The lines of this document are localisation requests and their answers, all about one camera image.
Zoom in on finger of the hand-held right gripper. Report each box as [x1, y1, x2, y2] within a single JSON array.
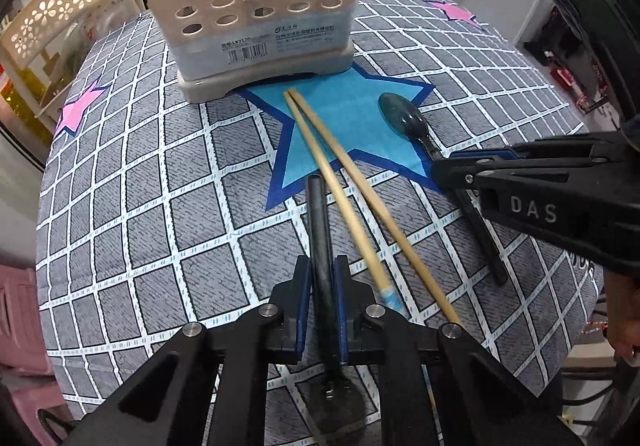
[[447, 131, 640, 164], [431, 158, 501, 199]]

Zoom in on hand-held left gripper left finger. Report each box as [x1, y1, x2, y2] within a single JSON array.
[[60, 253, 313, 446]]

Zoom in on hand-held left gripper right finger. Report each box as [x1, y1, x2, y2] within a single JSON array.
[[334, 255, 583, 446]]

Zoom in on dark spoon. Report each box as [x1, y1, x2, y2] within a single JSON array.
[[378, 92, 510, 287], [305, 175, 373, 446]]

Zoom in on person's right hand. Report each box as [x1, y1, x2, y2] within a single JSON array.
[[602, 271, 640, 357]]

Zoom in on pile of red bags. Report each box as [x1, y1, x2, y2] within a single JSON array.
[[542, 6, 603, 114]]

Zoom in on blue star paper cutout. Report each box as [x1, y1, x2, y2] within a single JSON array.
[[237, 63, 435, 211]]

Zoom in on pink star paper cutout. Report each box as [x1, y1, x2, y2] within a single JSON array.
[[425, 0, 481, 26], [54, 78, 112, 137]]

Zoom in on pink plastic stool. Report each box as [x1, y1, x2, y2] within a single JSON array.
[[0, 263, 71, 427]]

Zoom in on yellow oil bottle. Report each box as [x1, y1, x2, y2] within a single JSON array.
[[0, 66, 41, 127]]

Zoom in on beige flower-cutout shelf rack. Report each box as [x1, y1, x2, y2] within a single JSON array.
[[0, 0, 151, 131]]

